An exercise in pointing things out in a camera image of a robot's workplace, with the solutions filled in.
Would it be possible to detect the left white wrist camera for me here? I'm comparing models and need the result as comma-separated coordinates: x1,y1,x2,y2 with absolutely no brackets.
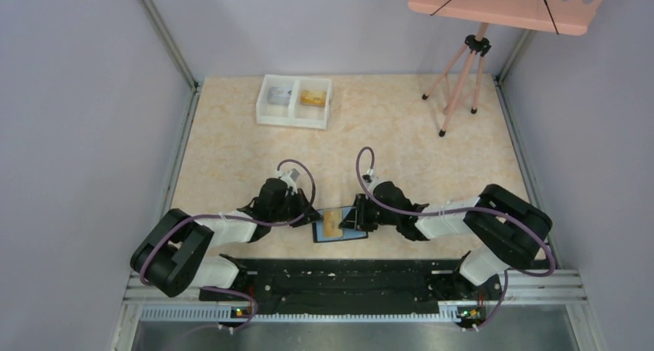
276,168,300,194

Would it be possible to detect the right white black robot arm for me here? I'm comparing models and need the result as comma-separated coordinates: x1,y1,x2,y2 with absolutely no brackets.
339,181,553,286

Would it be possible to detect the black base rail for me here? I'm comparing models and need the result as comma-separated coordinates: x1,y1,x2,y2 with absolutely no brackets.
191,258,501,316

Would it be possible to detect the pink perforated board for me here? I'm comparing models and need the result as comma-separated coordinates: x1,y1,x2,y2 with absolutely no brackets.
408,0,603,35

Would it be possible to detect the orange card in tray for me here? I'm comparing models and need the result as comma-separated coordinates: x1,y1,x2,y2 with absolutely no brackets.
300,90,328,107

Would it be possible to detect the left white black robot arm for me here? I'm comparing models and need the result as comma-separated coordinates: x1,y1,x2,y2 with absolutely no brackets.
130,176,322,298

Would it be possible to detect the silver card in tray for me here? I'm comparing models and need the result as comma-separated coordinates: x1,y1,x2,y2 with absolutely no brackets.
267,86,293,106

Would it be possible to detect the pink tripod stand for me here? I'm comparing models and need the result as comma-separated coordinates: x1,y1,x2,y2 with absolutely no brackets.
421,22,491,137

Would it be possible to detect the white two-compartment tray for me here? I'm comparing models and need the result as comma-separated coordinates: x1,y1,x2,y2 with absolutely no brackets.
255,74,333,130

